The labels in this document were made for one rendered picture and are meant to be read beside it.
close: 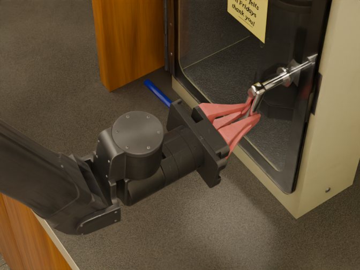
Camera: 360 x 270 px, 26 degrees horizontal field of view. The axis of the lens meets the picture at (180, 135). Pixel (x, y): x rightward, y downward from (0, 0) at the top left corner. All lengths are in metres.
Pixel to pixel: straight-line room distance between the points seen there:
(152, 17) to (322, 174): 0.37
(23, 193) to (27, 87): 0.54
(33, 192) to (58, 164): 0.04
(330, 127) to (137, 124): 0.28
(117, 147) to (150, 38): 0.46
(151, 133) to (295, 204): 0.35
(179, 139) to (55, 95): 0.42
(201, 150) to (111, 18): 0.34
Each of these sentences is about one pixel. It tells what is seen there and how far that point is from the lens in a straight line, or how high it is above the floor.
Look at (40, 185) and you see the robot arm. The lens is 0.80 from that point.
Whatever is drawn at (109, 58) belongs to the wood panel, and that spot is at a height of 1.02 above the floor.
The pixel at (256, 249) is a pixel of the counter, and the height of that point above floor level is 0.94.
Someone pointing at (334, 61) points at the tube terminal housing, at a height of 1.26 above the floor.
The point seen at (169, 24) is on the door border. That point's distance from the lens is 1.18.
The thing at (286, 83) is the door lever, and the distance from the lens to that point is 0.96.
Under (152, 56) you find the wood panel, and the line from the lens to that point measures 1.31.
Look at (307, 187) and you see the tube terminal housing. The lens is 1.10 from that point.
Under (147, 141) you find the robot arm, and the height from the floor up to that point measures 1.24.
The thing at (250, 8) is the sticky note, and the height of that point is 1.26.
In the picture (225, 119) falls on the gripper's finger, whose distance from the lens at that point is 0.99.
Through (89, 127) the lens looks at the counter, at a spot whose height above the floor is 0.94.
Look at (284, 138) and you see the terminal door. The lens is 1.03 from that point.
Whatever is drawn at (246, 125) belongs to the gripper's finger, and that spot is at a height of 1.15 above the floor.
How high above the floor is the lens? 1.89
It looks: 50 degrees down
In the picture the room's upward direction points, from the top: straight up
